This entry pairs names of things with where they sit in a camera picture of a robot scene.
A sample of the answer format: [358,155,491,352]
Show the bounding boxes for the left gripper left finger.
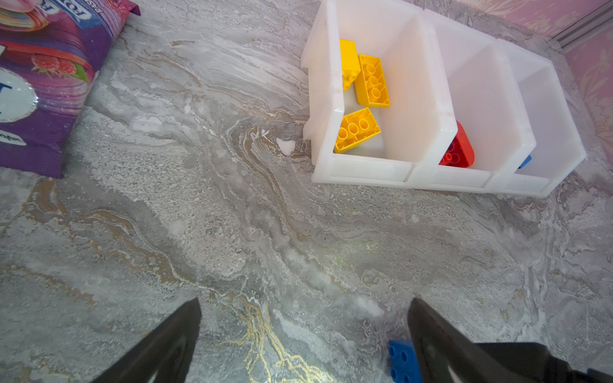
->
[94,298,202,382]

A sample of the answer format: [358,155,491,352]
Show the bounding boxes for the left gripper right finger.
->
[407,298,520,382]

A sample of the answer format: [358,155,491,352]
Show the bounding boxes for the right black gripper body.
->
[477,342,612,382]

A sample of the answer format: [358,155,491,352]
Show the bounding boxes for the blue lego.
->
[388,340,423,383]

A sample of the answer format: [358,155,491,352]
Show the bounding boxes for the red arch lego brick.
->
[439,121,475,169]

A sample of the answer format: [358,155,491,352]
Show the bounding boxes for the blue long lego brick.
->
[518,155,532,170]

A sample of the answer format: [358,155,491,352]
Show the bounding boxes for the white bin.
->
[422,10,536,193]
[301,1,458,189]
[497,39,586,198]

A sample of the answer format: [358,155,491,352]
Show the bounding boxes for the yellow long lego brick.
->
[354,54,391,109]

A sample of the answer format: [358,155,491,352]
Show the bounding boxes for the yellow square lego brick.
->
[340,39,362,91]

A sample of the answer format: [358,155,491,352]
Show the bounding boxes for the purple candy bag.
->
[1,0,140,178]

